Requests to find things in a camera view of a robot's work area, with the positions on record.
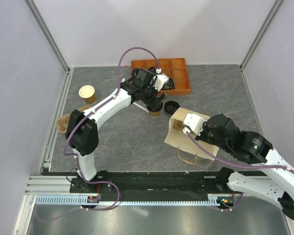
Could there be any cardboard cup carrier tray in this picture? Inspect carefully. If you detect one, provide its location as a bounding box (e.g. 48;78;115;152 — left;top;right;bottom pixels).
173;119;184;131

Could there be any kraft paper bag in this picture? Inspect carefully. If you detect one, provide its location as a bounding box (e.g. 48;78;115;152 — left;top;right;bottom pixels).
165;108;214;165

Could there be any grey cable duct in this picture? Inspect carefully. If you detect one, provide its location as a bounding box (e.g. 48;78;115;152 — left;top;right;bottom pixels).
35;195;221;206

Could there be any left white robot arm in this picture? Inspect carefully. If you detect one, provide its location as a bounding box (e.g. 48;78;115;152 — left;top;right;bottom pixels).
65;68;169;192

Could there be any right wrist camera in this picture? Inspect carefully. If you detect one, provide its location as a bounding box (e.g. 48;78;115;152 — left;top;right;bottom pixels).
182;113;207;136

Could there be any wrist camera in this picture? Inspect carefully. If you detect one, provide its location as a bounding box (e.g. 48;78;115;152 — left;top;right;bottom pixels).
182;113;207;136
153;73;169;92

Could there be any black cup lid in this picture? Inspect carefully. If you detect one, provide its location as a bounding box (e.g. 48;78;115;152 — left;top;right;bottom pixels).
147;103;163;113
164;100;180;115

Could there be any blue yellow item in tray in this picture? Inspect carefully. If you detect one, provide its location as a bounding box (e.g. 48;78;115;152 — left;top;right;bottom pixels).
163;78;174;90

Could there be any brown paper cup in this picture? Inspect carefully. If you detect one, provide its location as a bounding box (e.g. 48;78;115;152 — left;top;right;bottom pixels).
78;85;97;104
148;110;161;118

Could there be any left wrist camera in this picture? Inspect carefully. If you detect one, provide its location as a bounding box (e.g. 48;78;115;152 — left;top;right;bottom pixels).
153;73;169;92

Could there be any orange compartment tray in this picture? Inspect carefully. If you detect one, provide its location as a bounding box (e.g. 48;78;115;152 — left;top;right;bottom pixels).
131;58;191;97

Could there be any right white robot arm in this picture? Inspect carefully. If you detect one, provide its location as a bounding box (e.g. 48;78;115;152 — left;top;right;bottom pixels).
196;114;294;220

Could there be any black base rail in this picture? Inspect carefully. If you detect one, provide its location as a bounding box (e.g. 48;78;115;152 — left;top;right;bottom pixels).
70;168;234;194

